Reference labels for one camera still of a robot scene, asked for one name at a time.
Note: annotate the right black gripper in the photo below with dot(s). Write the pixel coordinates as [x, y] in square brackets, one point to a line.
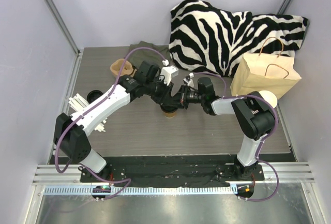
[183, 97]

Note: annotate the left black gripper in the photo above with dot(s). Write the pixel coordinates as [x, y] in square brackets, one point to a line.
[163, 95]

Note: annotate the black plastic cup lid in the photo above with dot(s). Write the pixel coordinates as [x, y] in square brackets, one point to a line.
[168, 109]

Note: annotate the brown paper coffee cup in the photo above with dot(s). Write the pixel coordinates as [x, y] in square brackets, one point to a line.
[169, 114]

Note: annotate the brown pulp cup carrier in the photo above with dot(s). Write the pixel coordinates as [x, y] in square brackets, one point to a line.
[122, 67]

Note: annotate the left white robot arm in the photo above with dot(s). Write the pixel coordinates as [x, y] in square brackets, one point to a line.
[71, 132]

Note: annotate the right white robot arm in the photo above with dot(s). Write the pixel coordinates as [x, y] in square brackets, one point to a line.
[255, 114]

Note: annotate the olive green cloth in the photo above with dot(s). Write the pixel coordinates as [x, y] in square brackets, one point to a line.
[144, 51]

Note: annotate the zebra print blanket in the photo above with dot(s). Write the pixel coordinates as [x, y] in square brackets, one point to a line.
[205, 38]

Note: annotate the brown paper bag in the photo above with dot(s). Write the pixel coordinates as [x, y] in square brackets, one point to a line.
[264, 72]

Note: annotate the stack of black lids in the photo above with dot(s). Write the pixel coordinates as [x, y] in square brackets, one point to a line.
[93, 95]

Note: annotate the stack of paper cups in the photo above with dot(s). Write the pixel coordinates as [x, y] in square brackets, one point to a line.
[269, 97]

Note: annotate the white wrapped straws bundle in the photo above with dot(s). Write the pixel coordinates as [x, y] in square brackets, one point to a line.
[78, 103]

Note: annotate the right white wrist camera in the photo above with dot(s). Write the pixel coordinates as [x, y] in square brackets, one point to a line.
[188, 80]

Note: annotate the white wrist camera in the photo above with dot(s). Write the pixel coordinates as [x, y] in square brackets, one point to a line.
[188, 80]
[168, 72]

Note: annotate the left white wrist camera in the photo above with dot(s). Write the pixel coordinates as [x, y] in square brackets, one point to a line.
[168, 72]

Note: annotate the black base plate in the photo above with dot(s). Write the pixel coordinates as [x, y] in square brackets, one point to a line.
[174, 170]

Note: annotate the aluminium rail frame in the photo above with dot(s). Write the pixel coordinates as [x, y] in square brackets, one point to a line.
[104, 179]

